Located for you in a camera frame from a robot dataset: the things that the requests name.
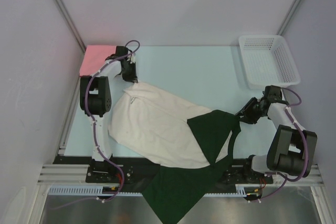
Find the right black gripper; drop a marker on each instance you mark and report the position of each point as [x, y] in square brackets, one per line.
[248, 117]

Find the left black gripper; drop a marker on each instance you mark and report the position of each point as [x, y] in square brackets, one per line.
[133, 77]

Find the white and dark green t-shirt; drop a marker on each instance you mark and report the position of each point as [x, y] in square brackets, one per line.
[193, 145]

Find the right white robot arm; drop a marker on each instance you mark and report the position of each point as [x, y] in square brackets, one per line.
[292, 149]

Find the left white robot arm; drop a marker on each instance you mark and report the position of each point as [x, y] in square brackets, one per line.
[96, 102]

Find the folded pink t-shirt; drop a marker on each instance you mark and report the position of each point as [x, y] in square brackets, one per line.
[94, 58]

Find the white perforated plastic basket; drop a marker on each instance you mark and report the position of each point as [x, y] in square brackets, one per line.
[267, 60]

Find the aluminium frame rail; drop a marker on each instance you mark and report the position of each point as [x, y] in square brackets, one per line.
[71, 174]

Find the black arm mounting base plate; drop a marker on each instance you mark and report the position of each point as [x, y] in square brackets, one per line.
[139, 172]

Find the white slotted cable duct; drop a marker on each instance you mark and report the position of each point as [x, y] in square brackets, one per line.
[108, 191]

